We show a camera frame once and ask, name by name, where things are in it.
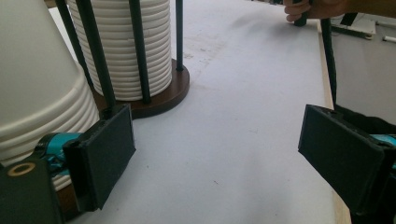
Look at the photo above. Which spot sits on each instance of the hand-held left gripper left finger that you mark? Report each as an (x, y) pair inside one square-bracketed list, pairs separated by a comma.
[(102, 158)]

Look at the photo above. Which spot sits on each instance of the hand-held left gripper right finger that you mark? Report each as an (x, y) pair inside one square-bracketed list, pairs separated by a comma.
[(339, 155)]

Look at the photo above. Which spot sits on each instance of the wooden cup holder black rods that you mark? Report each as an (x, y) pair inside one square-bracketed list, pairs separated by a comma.
[(165, 99)]

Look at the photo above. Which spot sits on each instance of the stack of white cups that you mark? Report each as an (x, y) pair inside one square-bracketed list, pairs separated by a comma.
[(34, 77), (124, 46)]

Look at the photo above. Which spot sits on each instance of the flat white and black board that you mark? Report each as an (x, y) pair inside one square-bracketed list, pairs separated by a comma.
[(358, 27)]

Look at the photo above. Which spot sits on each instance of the white tube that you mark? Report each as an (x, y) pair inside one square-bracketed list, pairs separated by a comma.
[(390, 39)]

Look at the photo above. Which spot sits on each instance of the white foam mat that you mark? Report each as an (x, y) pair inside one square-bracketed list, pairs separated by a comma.
[(233, 140)]

